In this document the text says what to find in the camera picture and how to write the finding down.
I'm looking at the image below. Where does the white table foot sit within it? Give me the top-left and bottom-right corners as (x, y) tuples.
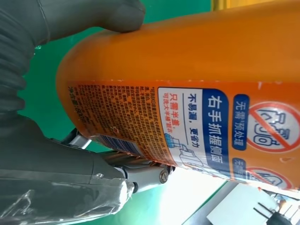
(206, 182), (284, 225)

